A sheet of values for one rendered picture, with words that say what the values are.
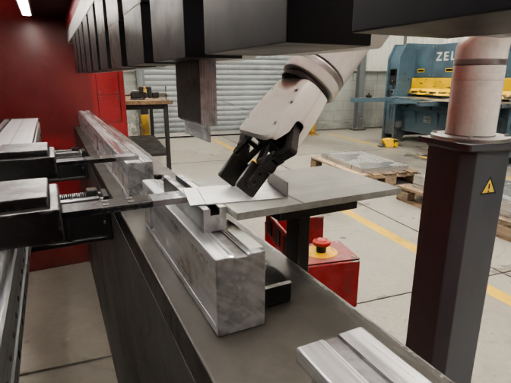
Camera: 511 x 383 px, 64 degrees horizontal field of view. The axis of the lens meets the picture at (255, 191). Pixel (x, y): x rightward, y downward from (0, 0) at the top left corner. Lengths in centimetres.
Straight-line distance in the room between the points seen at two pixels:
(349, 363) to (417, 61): 805
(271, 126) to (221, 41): 21
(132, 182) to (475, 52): 87
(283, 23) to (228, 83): 822
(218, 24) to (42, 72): 234
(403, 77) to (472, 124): 702
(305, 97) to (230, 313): 28
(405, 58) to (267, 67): 267
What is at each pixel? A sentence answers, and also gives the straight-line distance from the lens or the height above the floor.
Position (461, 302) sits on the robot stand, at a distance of 128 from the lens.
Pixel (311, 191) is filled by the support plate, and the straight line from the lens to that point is 58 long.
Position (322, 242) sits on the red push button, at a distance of 91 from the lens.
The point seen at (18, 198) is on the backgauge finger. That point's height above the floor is 103.
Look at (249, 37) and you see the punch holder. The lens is 30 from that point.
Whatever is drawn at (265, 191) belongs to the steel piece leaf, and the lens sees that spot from 57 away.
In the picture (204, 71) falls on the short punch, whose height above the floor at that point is 116.
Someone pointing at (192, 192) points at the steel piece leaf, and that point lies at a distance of 57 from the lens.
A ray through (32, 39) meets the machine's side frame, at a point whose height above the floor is 135.
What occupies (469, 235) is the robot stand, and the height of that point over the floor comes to 76.
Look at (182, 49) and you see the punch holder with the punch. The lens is 45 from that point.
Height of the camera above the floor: 116
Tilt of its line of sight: 16 degrees down
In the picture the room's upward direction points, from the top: straight up
